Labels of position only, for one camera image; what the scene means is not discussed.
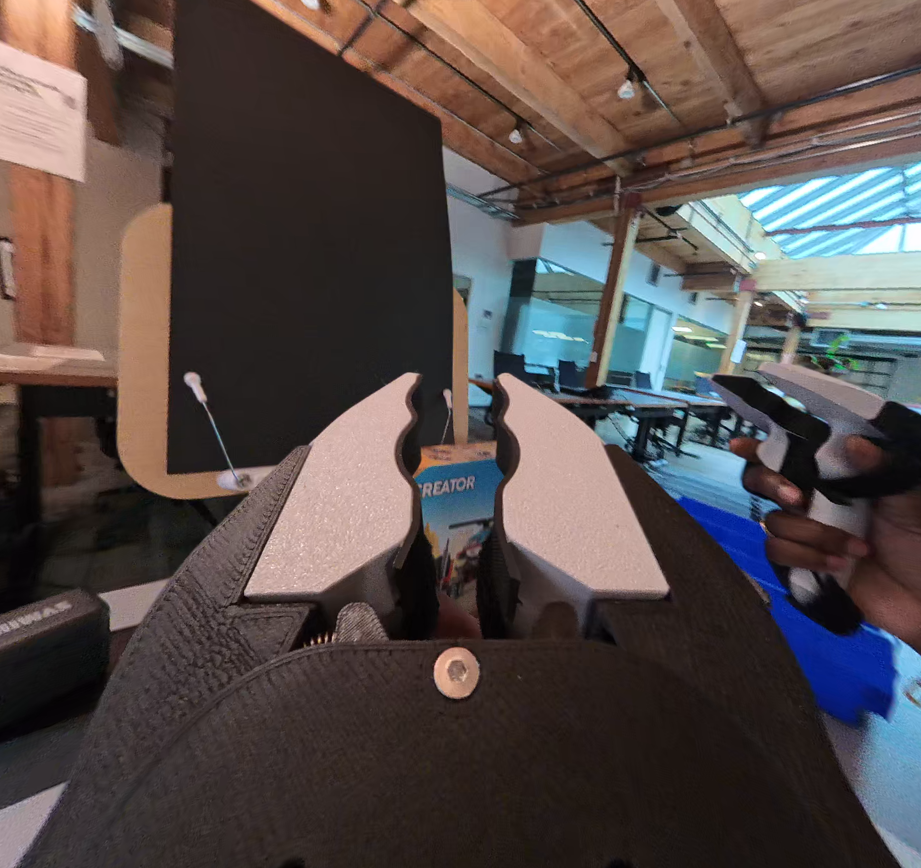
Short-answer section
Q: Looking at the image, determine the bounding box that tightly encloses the black board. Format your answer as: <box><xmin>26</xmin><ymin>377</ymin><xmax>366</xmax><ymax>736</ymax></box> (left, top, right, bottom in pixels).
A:
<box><xmin>167</xmin><ymin>0</ymin><xmax>456</xmax><ymax>477</ymax></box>

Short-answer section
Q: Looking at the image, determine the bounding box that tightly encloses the black cube charger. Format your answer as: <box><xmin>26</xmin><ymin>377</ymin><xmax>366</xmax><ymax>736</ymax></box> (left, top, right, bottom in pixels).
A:
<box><xmin>0</xmin><ymin>589</ymin><xmax>110</xmax><ymax>739</ymax></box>

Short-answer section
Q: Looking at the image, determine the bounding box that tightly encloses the glass skylight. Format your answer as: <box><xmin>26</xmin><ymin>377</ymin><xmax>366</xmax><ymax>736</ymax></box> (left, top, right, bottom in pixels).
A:
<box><xmin>740</xmin><ymin>162</ymin><xmax>921</xmax><ymax>259</ymax></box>

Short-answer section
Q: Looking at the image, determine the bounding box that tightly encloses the wooden post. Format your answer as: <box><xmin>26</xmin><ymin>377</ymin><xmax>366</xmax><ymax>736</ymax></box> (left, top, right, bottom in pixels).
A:
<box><xmin>0</xmin><ymin>0</ymin><xmax>82</xmax><ymax>347</ymax></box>

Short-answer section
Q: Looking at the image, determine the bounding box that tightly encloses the white paper notice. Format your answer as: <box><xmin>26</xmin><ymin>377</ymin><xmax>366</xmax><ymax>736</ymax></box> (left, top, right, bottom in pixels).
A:
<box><xmin>0</xmin><ymin>43</ymin><xmax>89</xmax><ymax>183</ymax></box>

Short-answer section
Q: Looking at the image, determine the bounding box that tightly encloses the wooden column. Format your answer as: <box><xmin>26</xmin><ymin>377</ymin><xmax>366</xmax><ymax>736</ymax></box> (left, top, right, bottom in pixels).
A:
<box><xmin>585</xmin><ymin>195</ymin><xmax>643</xmax><ymax>388</ymax></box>

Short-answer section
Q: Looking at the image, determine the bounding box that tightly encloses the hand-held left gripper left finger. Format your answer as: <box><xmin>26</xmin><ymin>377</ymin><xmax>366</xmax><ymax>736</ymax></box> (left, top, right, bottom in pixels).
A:
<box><xmin>243</xmin><ymin>370</ymin><xmax>424</xmax><ymax>617</ymax></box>

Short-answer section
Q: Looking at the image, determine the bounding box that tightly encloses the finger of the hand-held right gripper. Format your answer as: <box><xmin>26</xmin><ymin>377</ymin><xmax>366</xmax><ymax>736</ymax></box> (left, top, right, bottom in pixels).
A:
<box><xmin>711</xmin><ymin>374</ymin><xmax>837</xmax><ymax>495</ymax></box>
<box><xmin>757</xmin><ymin>362</ymin><xmax>891</xmax><ymax>424</ymax></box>

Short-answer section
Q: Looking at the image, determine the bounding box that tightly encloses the long wooden office desk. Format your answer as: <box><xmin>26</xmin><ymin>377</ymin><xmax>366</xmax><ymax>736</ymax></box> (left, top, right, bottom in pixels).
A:
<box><xmin>471</xmin><ymin>377</ymin><xmax>728</xmax><ymax>466</ymax></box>

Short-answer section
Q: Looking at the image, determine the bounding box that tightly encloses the lego set cardboard box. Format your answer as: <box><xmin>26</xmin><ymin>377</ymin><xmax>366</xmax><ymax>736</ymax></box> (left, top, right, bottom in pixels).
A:
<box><xmin>412</xmin><ymin>442</ymin><xmax>506</xmax><ymax>599</ymax></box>

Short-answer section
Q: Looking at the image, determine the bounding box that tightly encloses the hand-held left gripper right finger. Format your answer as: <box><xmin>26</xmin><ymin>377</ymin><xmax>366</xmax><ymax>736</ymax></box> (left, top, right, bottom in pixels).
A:
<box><xmin>491</xmin><ymin>372</ymin><xmax>672</xmax><ymax>633</ymax></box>

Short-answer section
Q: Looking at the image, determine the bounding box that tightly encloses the person's right hand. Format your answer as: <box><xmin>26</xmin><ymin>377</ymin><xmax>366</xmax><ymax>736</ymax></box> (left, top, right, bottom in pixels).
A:
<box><xmin>729</xmin><ymin>436</ymin><xmax>921</xmax><ymax>655</ymax></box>

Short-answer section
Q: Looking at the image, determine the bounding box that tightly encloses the blue plastic bin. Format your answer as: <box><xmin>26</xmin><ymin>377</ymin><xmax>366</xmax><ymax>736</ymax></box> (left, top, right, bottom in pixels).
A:
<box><xmin>676</xmin><ymin>496</ymin><xmax>900</xmax><ymax>728</ymax></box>

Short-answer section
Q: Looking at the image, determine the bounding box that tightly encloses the green potted plant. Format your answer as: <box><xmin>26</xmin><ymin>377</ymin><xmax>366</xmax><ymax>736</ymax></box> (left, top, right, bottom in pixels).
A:
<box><xmin>809</xmin><ymin>334</ymin><xmax>861</xmax><ymax>374</ymax></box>

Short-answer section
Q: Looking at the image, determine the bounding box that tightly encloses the plywood panel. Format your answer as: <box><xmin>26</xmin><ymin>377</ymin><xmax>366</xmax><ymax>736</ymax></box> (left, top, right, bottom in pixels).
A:
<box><xmin>117</xmin><ymin>202</ymin><xmax>470</xmax><ymax>502</ymax></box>

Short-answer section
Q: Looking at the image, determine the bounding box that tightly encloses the wooden side desk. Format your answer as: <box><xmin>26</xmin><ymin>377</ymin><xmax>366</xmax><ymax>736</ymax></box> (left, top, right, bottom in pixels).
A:
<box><xmin>0</xmin><ymin>341</ymin><xmax>119</xmax><ymax>390</ymax></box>

